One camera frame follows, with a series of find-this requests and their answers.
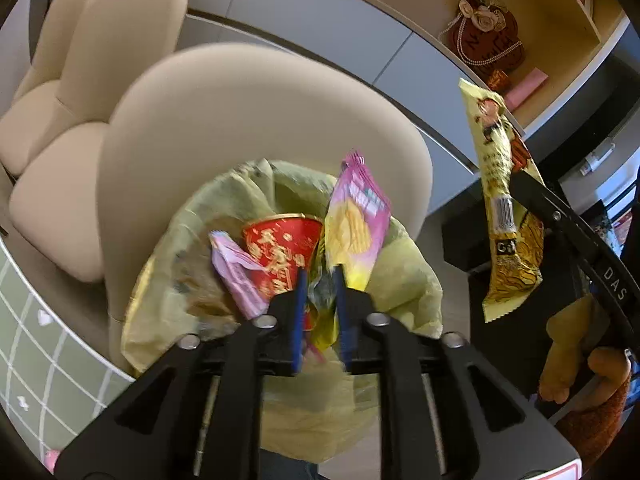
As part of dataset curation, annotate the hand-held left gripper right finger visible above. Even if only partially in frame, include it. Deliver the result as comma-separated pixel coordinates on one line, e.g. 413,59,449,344
335,265,582,480

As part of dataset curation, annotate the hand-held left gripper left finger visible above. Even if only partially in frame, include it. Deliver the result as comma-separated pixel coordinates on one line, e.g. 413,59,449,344
54,269,308,480

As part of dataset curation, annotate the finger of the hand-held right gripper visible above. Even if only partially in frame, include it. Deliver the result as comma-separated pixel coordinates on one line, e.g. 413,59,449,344
507,171,602,274

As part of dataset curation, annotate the yellow wrapper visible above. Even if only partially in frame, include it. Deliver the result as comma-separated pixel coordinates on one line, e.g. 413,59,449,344
305,255,343,361

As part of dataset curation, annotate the long yellow snack packet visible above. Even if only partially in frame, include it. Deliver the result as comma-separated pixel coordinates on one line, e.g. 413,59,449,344
459,78,546,323

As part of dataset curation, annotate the yellow-green trash bag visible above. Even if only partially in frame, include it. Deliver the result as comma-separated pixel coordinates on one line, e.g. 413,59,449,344
120,159,445,463

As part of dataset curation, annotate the pink chips packet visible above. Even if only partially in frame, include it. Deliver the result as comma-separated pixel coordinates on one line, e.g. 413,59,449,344
324,151,392,291

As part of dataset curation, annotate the person's right forearm brown sleeve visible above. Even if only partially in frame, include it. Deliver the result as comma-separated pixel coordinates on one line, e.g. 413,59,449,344
552,385,632,469

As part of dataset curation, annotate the person's right hand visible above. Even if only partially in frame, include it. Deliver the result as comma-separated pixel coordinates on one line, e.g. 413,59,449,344
539,304,633,404

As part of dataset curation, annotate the red paper cup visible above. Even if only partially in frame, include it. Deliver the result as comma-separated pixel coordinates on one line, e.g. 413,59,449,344
242,214,325,331

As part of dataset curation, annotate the purple crumpled wrapper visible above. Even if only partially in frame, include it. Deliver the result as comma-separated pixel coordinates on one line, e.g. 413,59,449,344
209,231,273,320

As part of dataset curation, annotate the black cabinet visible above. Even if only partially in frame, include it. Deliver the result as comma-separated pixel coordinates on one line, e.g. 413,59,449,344
442,160,640,461

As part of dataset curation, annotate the pink box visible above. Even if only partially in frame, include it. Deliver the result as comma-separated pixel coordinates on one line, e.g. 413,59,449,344
502,67,549,110

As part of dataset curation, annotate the beige chair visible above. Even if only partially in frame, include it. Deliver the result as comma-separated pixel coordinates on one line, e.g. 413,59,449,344
97,42,434,322
9,0,189,282
0,0,99,177

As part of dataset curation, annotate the green checked tablecloth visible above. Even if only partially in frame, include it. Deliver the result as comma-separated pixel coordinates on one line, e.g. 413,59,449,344
0,239,137,461

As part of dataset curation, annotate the wooden wall shelf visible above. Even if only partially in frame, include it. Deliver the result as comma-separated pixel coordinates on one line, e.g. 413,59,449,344
492,0,632,133

